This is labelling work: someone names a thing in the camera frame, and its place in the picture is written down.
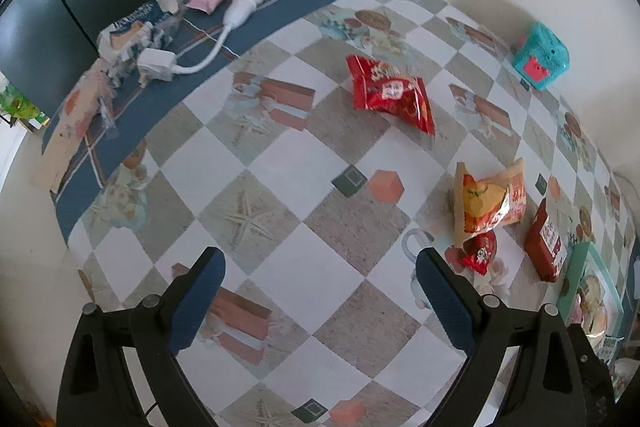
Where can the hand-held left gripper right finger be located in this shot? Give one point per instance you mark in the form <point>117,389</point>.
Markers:
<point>445,302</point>

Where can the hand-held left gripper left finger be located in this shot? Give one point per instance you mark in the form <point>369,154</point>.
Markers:
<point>197,297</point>

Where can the small red snack packet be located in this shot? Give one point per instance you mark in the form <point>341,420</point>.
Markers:
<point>480,252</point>

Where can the bun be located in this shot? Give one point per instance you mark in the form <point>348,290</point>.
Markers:
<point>597,319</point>

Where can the orange chips packet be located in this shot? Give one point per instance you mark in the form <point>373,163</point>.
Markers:
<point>487,204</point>

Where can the dark red snack packet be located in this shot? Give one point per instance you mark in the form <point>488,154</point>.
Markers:
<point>547,239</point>

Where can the teal-edged white box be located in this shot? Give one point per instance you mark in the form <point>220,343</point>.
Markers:
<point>575,267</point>

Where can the checked printed tablecloth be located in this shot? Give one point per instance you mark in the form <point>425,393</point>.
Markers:
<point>300,167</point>

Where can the teal container with pink label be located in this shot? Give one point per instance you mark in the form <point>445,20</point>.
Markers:
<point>540,57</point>

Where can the green plant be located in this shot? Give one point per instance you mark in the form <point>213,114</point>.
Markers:
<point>17,104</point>

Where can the blue and white tissue packet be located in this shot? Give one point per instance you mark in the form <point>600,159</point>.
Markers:
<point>130,27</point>

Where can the dark cabinet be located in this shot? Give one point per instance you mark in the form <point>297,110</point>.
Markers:
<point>65,7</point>

